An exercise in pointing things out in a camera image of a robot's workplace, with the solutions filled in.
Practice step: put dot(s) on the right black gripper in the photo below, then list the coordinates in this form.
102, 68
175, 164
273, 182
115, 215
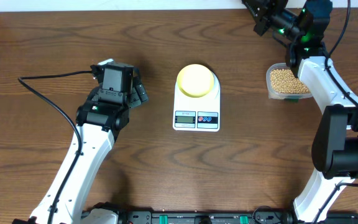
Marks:
261, 12

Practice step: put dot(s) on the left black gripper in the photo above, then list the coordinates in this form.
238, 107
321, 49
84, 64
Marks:
135, 98

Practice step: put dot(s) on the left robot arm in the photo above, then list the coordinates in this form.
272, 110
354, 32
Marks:
96, 128

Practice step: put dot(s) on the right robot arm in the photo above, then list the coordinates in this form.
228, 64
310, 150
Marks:
335, 146

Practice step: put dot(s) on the pale yellow bowl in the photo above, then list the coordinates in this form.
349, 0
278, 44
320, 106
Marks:
195, 80

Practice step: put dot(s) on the white digital kitchen scale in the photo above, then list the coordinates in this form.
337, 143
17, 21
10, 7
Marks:
198, 114

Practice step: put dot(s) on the soybeans pile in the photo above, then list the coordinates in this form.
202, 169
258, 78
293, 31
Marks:
284, 81

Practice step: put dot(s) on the clear plastic container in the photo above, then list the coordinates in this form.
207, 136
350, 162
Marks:
272, 94

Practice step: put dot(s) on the green tape label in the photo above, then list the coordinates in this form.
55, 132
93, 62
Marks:
295, 100

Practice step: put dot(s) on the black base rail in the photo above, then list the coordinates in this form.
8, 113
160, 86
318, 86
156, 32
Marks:
145, 217

